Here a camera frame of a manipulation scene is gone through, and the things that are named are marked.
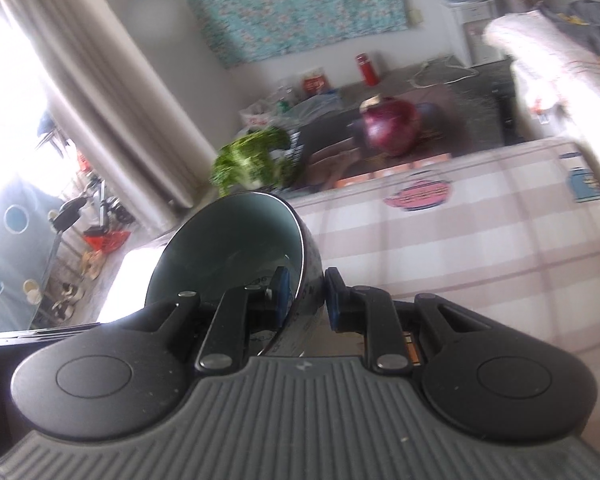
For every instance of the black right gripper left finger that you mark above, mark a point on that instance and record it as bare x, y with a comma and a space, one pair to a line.
242, 311

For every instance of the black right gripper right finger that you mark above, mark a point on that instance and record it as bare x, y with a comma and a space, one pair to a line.
368, 311

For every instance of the teal ceramic bowl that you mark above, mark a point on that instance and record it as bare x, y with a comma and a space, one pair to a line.
242, 239

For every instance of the green napa cabbage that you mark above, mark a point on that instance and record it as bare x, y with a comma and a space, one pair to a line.
263, 159

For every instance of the red onion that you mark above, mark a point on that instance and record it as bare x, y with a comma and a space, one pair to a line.
391, 125

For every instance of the plaid teapot tablecloth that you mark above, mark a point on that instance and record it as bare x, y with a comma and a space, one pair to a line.
512, 233

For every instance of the white plastic bag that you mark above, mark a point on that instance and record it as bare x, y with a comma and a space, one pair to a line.
265, 112

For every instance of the dark printed board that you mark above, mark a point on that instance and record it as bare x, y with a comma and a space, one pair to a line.
464, 110

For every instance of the beige curtain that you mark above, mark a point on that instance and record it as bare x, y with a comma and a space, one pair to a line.
108, 97

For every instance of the white lace cloth roll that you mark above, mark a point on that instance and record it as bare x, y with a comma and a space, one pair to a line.
557, 82

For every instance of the white water dispenser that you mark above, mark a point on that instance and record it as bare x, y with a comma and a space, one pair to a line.
465, 23

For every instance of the teal floral wall cloth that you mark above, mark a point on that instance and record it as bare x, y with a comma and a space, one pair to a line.
247, 31

